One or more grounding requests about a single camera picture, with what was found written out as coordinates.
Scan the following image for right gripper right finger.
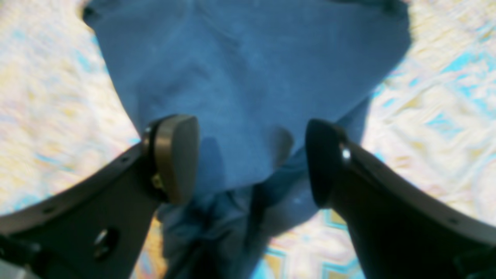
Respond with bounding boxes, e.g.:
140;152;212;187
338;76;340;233
305;119;496;279

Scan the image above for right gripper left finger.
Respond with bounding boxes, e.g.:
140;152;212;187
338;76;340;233
0;114;200;279

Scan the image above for dark navy t-shirt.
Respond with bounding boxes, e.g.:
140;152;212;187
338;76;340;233
82;0;411;279

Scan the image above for patterned colourful tablecloth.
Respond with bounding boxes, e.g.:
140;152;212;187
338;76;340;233
0;0;496;279

